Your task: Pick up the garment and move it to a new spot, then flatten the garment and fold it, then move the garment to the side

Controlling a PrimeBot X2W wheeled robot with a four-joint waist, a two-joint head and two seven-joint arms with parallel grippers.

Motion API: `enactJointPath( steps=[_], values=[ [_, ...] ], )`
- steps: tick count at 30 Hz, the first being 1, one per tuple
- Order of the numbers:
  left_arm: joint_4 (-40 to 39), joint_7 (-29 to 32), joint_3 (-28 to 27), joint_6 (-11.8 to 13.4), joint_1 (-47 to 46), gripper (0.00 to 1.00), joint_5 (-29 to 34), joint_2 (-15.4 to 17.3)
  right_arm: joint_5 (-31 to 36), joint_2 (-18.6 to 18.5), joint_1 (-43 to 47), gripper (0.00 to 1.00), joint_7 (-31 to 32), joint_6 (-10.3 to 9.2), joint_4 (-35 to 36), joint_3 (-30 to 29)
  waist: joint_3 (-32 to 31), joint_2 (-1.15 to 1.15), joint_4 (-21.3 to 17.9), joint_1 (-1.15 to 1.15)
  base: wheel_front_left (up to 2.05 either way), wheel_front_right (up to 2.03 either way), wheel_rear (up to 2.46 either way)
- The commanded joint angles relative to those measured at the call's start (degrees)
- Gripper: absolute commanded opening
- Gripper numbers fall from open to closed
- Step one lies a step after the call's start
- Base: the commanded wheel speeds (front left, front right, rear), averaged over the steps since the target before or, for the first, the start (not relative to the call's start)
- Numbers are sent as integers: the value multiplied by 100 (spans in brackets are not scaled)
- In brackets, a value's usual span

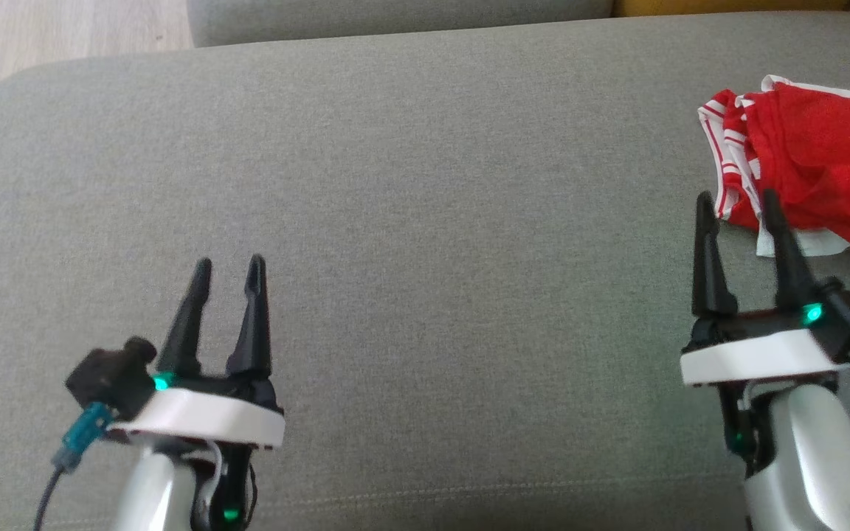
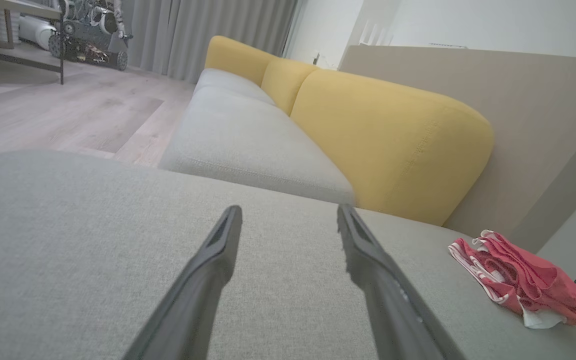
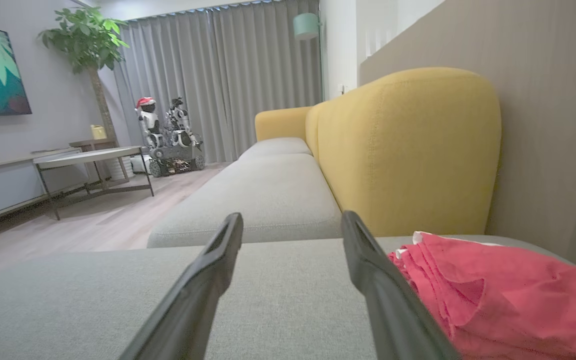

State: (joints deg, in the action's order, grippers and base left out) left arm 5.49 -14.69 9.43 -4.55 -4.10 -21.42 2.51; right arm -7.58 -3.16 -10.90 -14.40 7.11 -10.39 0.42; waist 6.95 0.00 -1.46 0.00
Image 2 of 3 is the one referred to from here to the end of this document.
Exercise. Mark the grey and yellow sofa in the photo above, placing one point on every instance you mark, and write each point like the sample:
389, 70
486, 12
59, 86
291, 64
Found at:
93, 240

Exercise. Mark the black wheeled robot base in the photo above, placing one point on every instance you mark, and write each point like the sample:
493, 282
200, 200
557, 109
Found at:
88, 40

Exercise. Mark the small dark wall plug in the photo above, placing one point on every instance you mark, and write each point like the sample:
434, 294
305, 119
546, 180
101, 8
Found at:
315, 59

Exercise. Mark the grey pleated curtain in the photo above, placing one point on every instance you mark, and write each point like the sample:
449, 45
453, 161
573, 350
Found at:
193, 35

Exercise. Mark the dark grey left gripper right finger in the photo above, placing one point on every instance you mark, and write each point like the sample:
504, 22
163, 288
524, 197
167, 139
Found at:
393, 310

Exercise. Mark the red Bulls shorts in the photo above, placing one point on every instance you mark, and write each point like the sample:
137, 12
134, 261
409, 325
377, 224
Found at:
543, 285

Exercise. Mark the beige partition panel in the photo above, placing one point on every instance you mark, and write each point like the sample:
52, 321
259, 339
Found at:
518, 100

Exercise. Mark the long yellow sofa back cushion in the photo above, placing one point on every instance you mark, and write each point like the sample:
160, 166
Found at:
393, 150

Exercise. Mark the dark metal frame table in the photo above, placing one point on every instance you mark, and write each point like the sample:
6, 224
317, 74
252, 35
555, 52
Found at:
18, 6

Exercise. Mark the wide grey sofa seat cushion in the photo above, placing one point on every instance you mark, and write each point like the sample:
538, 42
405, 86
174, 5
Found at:
248, 145

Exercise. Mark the white cylindrical appliance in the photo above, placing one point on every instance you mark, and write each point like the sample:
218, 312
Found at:
35, 31

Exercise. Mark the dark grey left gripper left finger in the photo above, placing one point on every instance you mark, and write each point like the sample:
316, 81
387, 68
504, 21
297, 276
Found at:
198, 300

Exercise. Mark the narrow grey sofa seat cushion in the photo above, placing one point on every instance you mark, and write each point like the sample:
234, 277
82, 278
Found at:
228, 82

